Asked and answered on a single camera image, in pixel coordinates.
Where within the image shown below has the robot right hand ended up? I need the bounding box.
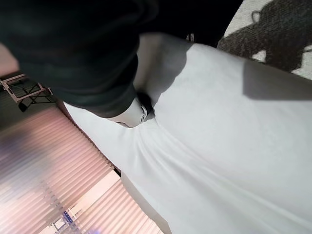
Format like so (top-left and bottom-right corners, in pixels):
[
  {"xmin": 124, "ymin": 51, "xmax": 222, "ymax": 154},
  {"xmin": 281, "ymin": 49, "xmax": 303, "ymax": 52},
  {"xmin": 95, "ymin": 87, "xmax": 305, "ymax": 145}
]
[{"xmin": 0, "ymin": 0, "xmax": 244, "ymax": 129}]

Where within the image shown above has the white bed sheet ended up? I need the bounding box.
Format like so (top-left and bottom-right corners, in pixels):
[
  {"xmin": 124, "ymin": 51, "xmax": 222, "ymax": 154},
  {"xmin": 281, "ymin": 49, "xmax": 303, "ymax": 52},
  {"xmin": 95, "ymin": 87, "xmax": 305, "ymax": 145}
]
[{"xmin": 62, "ymin": 34, "xmax": 312, "ymax": 234}]

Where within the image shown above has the pink ribbed headboard panel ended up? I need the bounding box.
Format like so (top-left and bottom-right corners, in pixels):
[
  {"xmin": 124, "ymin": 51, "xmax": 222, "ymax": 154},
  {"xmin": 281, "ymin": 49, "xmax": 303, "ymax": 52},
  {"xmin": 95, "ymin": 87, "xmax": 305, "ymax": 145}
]
[{"xmin": 0, "ymin": 107, "xmax": 161, "ymax": 234}]

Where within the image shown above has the metal folding frame stand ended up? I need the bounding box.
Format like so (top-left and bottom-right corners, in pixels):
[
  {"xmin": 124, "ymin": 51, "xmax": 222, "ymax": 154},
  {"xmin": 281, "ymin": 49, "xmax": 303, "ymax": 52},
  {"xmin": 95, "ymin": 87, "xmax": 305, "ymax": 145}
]
[{"xmin": 0, "ymin": 73, "xmax": 54, "ymax": 113}]

